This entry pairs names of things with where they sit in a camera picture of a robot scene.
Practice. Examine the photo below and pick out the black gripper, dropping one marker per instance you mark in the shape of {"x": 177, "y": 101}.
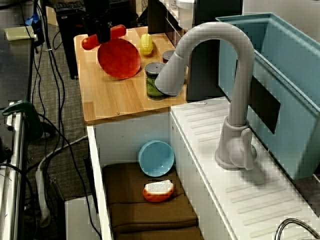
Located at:
{"x": 97, "y": 11}

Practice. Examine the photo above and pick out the red round plate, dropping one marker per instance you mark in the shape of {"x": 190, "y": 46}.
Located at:
{"x": 120, "y": 60}

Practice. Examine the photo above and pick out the green pickle jar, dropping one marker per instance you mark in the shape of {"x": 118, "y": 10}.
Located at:
{"x": 151, "y": 85}

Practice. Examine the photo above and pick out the black computer case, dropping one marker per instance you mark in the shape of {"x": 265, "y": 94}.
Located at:
{"x": 67, "y": 37}

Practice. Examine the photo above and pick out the black keyboard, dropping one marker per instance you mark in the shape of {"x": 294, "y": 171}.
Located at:
{"x": 75, "y": 4}

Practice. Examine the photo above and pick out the yellow toy corn cob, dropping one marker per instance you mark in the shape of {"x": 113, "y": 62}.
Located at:
{"x": 145, "y": 45}

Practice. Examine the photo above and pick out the wooden countertop board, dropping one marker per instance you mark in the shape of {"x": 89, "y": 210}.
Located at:
{"x": 112, "y": 100}

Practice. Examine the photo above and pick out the yellow sticky note pad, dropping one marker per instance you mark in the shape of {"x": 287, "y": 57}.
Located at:
{"x": 18, "y": 33}

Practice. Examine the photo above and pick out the white lidded plastic jar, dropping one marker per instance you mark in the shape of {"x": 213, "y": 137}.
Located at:
{"x": 186, "y": 15}

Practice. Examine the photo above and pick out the green clamp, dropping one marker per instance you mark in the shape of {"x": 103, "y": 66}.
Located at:
{"x": 25, "y": 112}

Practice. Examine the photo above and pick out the black upright panel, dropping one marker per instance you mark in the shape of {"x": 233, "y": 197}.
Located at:
{"x": 205, "y": 75}

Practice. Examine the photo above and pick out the light blue bowl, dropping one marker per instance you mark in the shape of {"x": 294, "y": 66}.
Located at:
{"x": 156, "y": 158}

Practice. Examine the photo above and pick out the grey toy faucet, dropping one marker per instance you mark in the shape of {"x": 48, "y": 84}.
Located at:
{"x": 240, "y": 75}

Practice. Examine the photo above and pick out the orange and white toy bread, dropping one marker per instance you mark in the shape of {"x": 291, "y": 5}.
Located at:
{"x": 157, "y": 196}

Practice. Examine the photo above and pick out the brown folded cloth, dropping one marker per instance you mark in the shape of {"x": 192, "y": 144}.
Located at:
{"x": 150, "y": 217}

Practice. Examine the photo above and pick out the teal plastic bin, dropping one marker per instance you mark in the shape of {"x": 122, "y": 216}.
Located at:
{"x": 295, "y": 62}

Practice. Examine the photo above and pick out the white toy kitchen sink unit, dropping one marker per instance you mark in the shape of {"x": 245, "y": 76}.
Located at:
{"x": 250, "y": 200}

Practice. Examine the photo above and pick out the silver metal frame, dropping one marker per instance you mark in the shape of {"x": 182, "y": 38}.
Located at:
{"x": 15, "y": 175}

